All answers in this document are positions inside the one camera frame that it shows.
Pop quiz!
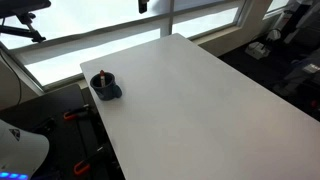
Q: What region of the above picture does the orange-handled black clamp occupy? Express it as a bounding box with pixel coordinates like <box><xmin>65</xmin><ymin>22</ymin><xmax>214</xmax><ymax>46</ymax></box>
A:
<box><xmin>63</xmin><ymin>104</ymin><xmax>93</xmax><ymax>122</ymax></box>
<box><xmin>73</xmin><ymin>144</ymin><xmax>111</xmax><ymax>177</ymax></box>

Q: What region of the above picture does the dark blue cup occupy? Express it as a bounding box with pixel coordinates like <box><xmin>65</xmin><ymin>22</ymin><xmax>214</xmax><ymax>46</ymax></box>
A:
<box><xmin>89</xmin><ymin>71</ymin><xmax>123</xmax><ymax>102</ymax></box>

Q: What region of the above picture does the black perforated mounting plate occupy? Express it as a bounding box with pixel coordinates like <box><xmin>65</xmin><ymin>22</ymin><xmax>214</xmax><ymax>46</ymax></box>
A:
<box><xmin>0</xmin><ymin>83</ymin><xmax>126</xmax><ymax>180</ymax></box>

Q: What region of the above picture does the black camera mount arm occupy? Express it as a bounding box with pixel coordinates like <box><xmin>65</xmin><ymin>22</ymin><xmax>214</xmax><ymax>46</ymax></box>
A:
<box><xmin>0</xmin><ymin>0</ymin><xmax>53</xmax><ymax>44</ymax></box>

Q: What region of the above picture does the white box device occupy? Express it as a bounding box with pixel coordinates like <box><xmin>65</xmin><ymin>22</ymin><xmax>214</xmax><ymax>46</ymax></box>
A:
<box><xmin>245</xmin><ymin>41</ymin><xmax>272</xmax><ymax>61</ymax></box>

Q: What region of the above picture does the grey window frame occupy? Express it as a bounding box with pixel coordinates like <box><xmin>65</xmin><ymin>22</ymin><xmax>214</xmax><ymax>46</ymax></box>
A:
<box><xmin>0</xmin><ymin>0</ymin><xmax>272</xmax><ymax>92</ymax></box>

